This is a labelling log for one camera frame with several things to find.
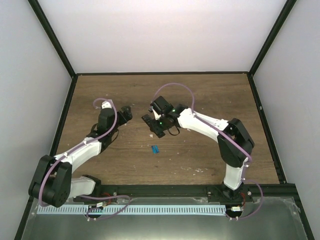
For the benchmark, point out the metal front plate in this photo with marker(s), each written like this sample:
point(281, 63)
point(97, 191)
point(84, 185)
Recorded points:
point(273, 218)

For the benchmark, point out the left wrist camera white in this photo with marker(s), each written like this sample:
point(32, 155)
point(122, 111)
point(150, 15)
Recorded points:
point(107, 104)

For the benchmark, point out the black frame post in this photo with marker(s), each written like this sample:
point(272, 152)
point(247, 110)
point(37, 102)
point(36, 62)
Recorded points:
point(43, 20)
point(279, 22)

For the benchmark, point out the black frame post right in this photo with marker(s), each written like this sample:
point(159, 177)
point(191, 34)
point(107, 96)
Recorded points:
point(279, 22)

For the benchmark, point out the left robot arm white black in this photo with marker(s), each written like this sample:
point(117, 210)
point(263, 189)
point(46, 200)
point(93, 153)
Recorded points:
point(52, 182)

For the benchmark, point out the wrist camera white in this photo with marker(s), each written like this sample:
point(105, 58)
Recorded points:
point(156, 115)
point(107, 104)

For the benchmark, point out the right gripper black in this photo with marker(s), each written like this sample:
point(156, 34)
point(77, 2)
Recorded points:
point(169, 127)

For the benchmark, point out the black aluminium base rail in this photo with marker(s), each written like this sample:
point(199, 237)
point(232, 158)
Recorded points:
point(213, 192)

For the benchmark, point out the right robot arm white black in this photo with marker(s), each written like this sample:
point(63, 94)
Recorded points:
point(234, 142)

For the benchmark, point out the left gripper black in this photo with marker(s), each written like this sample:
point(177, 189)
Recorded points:
point(128, 115)

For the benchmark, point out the light blue slotted cable duct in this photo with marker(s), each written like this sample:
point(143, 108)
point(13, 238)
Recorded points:
point(70, 209)

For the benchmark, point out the blue battery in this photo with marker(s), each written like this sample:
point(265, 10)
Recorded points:
point(156, 149)
point(153, 149)

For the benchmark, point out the black remote control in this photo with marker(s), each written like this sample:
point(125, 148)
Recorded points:
point(151, 122)

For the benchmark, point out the black frame post left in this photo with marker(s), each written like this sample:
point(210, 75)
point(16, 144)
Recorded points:
point(43, 20)

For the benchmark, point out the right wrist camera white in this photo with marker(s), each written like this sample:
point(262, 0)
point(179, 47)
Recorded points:
point(156, 115)

